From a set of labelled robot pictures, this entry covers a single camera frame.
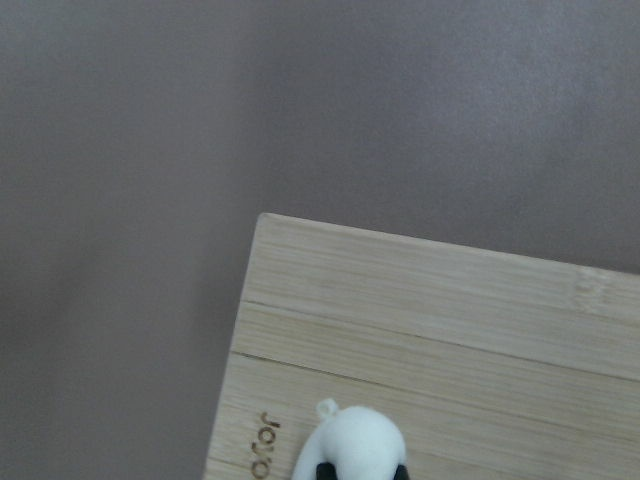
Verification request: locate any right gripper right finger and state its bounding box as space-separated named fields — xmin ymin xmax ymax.
xmin=393 ymin=464 xmax=409 ymax=480

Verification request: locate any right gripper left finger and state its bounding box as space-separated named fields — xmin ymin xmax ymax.
xmin=316 ymin=462 xmax=336 ymax=480

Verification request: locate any wooden cutting board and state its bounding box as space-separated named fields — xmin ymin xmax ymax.
xmin=203 ymin=214 xmax=639 ymax=479

